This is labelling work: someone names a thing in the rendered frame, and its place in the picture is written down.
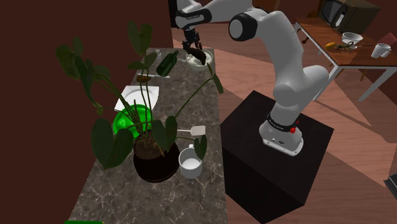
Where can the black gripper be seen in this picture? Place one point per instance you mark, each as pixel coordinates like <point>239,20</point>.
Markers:
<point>192,36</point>

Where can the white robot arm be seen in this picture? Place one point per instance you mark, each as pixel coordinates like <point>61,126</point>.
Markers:
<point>288,71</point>

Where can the dark brown oblong thing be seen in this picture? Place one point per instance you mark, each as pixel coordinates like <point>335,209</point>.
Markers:
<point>200,56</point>

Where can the white bowl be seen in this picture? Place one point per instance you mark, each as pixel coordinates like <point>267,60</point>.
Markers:
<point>192,63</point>

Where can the small clear glass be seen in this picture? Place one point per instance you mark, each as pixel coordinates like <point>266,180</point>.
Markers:
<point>158,52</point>

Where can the dark green bottle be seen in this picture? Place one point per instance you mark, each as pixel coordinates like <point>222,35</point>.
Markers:
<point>166,65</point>

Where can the white table knife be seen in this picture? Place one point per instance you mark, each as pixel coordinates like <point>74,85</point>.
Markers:
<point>161,76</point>

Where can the brown oblong food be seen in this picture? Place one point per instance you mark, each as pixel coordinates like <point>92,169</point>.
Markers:
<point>143,78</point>

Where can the white square plate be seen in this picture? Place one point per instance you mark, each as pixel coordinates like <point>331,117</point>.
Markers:
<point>149,94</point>

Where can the white spatula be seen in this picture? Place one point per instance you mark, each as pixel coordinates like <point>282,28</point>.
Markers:
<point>198,130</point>

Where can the bright green bowl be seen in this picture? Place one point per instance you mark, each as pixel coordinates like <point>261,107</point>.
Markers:
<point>122,122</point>

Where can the white mug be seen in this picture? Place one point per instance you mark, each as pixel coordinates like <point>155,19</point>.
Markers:
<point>189,169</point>

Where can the potted plant in black pot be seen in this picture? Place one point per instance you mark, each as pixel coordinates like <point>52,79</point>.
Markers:
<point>155,167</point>

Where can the black robot stand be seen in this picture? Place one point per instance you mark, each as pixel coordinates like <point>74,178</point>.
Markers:
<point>263,180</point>

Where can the wooden table with white legs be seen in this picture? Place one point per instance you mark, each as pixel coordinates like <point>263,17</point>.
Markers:
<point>356,59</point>

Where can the green flat thing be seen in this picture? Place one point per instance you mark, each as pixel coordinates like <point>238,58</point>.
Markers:
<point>83,222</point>

